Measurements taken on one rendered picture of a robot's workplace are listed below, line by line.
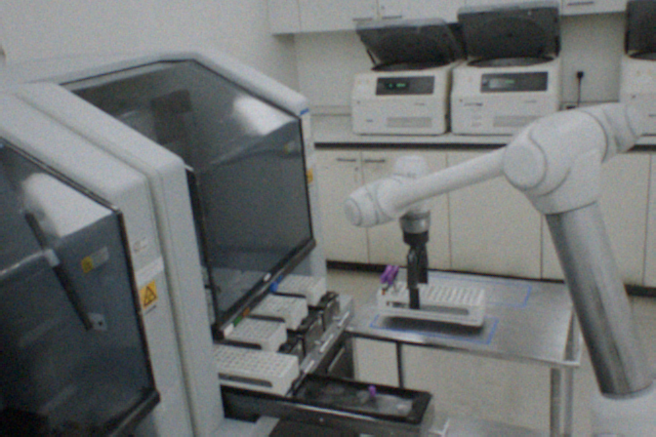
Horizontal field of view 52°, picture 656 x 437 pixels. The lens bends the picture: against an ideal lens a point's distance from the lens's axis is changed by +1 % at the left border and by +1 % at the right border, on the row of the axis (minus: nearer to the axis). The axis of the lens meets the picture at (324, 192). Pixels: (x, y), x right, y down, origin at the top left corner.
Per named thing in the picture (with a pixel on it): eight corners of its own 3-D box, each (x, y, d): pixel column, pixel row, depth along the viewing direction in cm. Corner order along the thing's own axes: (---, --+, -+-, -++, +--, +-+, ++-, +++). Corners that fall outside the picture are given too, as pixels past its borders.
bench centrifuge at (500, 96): (450, 137, 370) (446, 10, 349) (470, 113, 424) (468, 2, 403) (556, 137, 349) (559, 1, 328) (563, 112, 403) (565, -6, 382)
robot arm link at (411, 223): (433, 205, 187) (434, 224, 189) (402, 204, 191) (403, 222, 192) (426, 216, 179) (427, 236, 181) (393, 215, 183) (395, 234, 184)
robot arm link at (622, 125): (563, 111, 149) (529, 123, 140) (641, 84, 134) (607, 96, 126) (583, 166, 149) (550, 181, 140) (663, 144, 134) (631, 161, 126)
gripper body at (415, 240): (425, 234, 181) (426, 265, 184) (431, 223, 189) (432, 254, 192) (398, 233, 184) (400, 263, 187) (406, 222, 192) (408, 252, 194)
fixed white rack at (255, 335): (183, 347, 195) (179, 329, 193) (201, 330, 204) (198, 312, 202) (272, 361, 184) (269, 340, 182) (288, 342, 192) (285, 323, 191)
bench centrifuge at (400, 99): (350, 136, 394) (342, 25, 374) (385, 114, 447) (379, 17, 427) (443, 138, 371) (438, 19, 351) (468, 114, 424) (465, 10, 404)
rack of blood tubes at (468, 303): (377, 314, 194) (375, 295, 192) (387, 298, 203) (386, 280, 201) (479, 326, 183) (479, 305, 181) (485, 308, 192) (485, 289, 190)
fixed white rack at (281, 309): (210, 322, 208) (207, 304, 207) (225, 307, 217) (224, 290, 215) (295, 333, 197) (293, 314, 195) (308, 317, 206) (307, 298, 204)
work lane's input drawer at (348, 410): (173, 406, 179) (168, 377, 177) (201, 377, 191) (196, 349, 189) (440, 457, 151) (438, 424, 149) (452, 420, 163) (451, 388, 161)
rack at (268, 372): (184, 382, 178) (181, 362, 176) (204, 362, 186) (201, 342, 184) (284, 399, 166) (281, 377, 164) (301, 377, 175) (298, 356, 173)
